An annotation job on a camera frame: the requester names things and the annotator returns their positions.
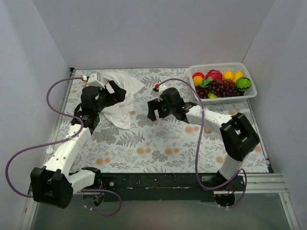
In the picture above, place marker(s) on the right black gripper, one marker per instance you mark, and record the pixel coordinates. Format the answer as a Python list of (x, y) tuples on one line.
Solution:
[(155, 107)]

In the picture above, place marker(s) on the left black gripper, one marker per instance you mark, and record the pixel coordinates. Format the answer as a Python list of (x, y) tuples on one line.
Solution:
[(111, 93)]

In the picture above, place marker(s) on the white t-shirt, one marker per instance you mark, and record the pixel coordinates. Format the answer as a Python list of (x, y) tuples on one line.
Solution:
[(119, 114)]

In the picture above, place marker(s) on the round brooch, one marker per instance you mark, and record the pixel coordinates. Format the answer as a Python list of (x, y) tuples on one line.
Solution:
[(207, 130)]

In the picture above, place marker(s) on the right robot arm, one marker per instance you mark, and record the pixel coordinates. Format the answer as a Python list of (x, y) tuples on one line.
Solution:
[(238, 135)]

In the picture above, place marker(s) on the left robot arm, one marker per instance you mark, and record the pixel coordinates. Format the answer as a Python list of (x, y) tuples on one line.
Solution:
[(53, 183)]

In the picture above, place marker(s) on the red yellow toy apple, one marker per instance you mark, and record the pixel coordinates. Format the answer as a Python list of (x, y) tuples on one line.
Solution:
[(198, 78)]

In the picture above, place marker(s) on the small yellow green toy fruit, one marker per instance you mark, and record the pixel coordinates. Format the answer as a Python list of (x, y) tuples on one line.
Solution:
[(212, 96)]

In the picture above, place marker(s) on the red dragon fruit toy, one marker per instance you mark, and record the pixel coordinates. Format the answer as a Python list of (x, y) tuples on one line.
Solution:
[(214, 74)]

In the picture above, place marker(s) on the purple toy grapes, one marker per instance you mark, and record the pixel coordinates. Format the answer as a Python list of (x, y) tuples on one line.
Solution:
[(221, 88)]

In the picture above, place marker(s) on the white plastic basket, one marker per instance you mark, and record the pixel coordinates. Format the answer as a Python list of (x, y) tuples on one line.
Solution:
[(223, 67)]

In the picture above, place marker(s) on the yellow toy lemon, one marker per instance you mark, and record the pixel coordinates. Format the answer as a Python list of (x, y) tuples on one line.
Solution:
[(228, 75)]

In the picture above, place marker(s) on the beige lotion pump bottle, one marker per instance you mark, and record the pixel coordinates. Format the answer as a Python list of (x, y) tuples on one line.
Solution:
[(49, 151)]

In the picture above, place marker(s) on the green toy watermelon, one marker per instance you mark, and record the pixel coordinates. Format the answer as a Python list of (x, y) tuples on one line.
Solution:
[(243, 84)]

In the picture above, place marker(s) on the yellow toy mango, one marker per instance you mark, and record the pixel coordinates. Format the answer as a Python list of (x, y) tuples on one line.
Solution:
[(237, 75)]

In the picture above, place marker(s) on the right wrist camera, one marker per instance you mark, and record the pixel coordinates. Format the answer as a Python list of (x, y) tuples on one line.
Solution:
[(159, 88)]

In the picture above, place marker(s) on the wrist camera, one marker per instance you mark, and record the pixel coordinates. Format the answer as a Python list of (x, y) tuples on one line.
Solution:
[(159, 88), (93, 80)]

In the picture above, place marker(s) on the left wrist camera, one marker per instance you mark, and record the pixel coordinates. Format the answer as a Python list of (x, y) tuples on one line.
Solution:
[(93, 80)]

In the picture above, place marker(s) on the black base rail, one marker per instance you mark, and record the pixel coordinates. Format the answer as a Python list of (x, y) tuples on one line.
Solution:
[(156, 187)]

